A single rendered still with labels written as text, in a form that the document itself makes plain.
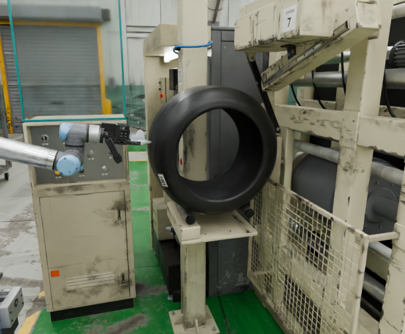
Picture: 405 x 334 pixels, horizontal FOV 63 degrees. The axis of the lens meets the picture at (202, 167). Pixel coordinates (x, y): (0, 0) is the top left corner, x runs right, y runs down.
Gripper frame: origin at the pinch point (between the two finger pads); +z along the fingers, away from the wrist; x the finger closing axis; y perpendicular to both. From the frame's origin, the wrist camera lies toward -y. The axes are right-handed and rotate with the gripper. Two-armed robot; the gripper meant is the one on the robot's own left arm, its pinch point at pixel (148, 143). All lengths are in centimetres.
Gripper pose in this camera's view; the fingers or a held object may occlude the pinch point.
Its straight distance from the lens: 145.5
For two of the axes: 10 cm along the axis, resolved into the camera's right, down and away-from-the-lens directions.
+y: 1.2, -9.7, -2.1
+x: -2.8, -2.4, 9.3
